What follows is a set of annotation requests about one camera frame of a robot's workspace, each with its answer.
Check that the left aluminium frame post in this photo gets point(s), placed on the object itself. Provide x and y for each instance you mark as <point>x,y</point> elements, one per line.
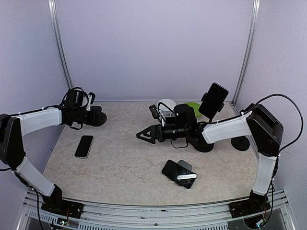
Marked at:
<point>59,44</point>

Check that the black round base right stand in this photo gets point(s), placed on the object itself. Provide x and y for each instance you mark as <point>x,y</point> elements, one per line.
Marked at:
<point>240,143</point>

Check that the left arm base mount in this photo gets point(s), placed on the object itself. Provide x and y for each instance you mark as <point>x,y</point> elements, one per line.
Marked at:
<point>66,208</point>

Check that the black phone on tall mount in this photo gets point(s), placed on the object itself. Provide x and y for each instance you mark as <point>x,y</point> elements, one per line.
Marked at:
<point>213,100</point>

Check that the black phone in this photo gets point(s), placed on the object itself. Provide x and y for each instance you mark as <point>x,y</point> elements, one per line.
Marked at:
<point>213,100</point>
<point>178,174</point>

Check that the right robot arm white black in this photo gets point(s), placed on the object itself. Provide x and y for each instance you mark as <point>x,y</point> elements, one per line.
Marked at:
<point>256,122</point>

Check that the aluminium frame post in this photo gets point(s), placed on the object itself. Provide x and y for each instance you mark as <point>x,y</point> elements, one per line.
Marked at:
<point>59,44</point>
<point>248,50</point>

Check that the phone with clear case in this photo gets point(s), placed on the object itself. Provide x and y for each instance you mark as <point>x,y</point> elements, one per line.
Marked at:
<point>84,147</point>

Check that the right aluminium frame post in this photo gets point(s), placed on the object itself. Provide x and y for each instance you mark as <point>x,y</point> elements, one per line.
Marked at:
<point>248,50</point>

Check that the dark grey folding phone stand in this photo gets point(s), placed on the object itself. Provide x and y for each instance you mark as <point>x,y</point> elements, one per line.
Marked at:
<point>102,118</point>

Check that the tall black clamp phone mount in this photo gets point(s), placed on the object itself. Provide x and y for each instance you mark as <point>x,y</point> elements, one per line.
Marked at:
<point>202,145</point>

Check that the white ceramic bowl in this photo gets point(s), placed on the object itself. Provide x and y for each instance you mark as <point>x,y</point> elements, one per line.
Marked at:
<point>166,107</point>

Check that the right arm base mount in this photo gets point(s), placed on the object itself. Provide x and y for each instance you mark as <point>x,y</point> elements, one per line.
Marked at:
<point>254,204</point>

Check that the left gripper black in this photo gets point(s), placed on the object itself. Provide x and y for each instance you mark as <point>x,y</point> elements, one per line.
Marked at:
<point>91,120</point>

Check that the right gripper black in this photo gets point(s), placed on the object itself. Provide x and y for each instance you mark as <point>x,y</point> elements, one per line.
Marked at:
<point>158,130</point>

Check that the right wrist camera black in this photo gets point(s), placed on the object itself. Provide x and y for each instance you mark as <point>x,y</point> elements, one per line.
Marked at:
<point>154,111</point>

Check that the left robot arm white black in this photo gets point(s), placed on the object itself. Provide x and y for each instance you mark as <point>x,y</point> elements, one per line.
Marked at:
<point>14,127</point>

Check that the front aluminium rail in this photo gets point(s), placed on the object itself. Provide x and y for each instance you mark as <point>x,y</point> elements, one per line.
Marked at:
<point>103,216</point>

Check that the green plate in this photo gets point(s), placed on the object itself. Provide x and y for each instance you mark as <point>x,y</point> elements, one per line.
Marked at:
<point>195,107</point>

